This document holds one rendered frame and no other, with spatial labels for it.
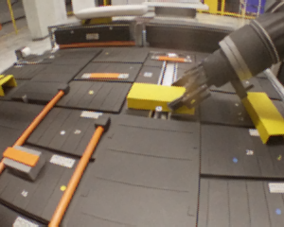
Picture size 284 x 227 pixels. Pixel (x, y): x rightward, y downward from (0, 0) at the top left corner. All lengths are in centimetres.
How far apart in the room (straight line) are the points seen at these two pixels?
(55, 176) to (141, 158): 16
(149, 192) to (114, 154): 10
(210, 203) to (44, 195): 27
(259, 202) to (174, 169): 16
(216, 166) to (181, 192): 9
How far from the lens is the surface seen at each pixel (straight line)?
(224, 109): 49
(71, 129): 44
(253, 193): 35
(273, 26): 41
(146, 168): 33
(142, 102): 46
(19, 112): 57
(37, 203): 35
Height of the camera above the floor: 128
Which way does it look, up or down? 38 degrees down
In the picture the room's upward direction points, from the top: 2 degrees counter-clockwise
